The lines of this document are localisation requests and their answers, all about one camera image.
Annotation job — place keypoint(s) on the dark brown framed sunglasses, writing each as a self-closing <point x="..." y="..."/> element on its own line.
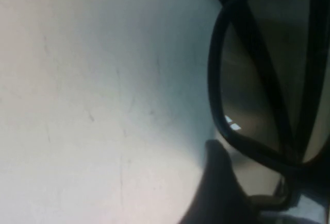
<point x="216" y="79"/>

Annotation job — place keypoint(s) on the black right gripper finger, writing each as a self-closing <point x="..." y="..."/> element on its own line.
<point x="219" y="195"/>

